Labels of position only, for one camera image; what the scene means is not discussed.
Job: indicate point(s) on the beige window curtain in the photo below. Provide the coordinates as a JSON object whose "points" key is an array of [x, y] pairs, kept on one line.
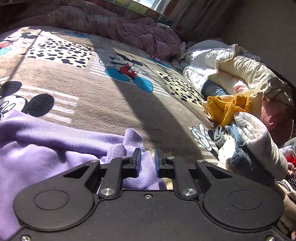
{"points": [[202, 19]]}

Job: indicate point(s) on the mustard yellow garment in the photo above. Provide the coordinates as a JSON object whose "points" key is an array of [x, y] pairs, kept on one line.
{"points": [[220, 109]]}

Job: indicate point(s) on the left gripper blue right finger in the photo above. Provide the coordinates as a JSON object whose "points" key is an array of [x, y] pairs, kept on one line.
{"points": [[177, 170]]}

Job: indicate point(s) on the crumpled pink purple quilt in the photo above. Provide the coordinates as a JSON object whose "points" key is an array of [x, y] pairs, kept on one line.
{"points": [[155, 38]]}

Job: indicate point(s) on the Mickey Mouse print bed blanket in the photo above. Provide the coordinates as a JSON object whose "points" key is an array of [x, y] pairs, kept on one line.
{"points": [[92, 83]]}

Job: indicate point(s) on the dusty pink garment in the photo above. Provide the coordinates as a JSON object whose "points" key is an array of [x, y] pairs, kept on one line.
{"points": [[278, 119]]}

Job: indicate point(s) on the lilac purple sweatshirt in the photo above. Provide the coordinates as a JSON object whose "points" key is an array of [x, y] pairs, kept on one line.
{"points": [[33, 150]]}

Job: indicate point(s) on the blue denim garment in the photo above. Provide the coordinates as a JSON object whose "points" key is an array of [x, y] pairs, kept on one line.
{"points": [[234, 156]]}

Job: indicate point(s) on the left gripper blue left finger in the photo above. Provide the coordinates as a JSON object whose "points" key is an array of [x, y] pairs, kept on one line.
{"points": [[116, 171]]}

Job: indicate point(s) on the white pink print garment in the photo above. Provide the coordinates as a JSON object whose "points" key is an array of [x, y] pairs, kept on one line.
{"points": [[261, 145]]}

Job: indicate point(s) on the white cream duvet bundle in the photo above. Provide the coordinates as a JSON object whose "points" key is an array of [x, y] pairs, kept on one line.
{"points": [[209, 57]]}

